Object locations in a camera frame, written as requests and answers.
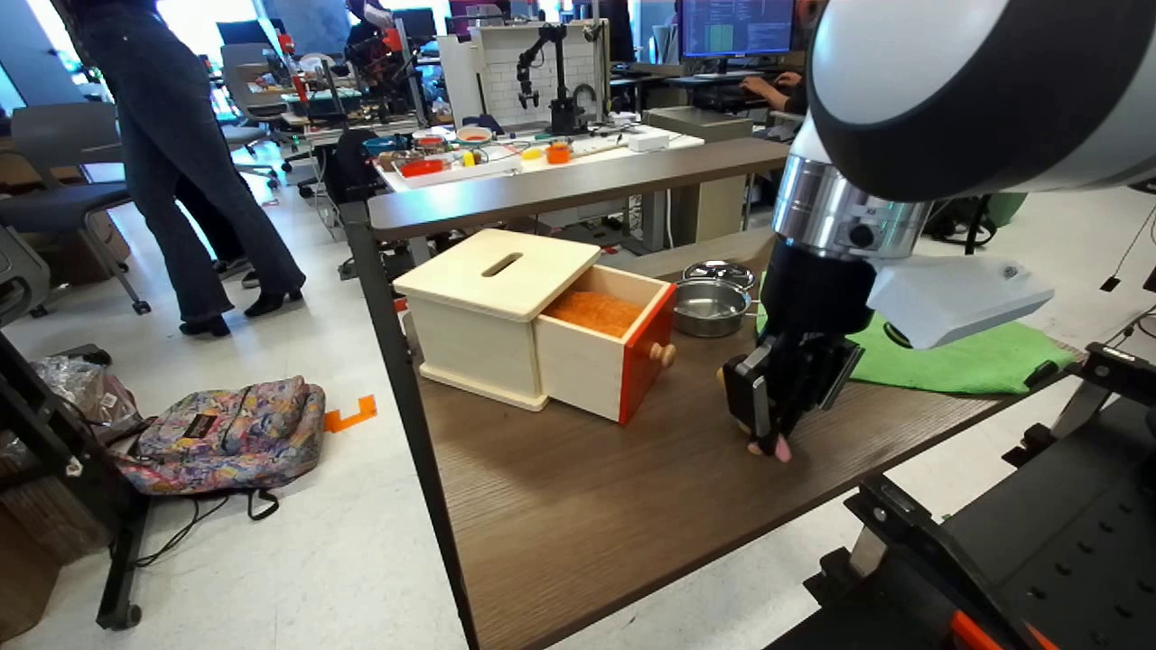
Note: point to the dark wooden raised shelf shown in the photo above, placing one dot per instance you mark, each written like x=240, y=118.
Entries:
x=566, y=186

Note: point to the small black background robot arm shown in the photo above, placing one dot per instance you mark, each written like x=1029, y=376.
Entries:
x=566, y=118

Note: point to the white cluttered work table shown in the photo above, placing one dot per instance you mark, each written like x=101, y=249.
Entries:
x=451, y=157

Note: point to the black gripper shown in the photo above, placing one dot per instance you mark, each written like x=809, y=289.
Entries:
x=805, y=347

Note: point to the colourful patterned backpack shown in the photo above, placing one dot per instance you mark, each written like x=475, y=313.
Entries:
x=250, y=437

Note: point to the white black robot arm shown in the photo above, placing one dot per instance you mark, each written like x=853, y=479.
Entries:
x=915, y=101

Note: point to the steel bowl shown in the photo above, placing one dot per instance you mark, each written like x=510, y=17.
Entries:
x=714, y=296

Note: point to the cream wooden drawer box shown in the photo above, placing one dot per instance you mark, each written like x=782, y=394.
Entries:
x=475, y=310

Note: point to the green microfibre cloth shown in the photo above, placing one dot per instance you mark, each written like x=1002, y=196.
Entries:
x=999, y=361

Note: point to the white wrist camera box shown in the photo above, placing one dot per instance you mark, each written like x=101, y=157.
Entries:
x=936, y=300

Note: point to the red front wooden drawer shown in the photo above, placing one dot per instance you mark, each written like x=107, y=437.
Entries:
x=604, y=341

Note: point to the orange pink plush toy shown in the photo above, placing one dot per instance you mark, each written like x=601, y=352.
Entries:
x=770, y=448

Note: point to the standing person in jeans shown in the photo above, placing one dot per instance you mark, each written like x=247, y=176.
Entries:
x=171, y=140

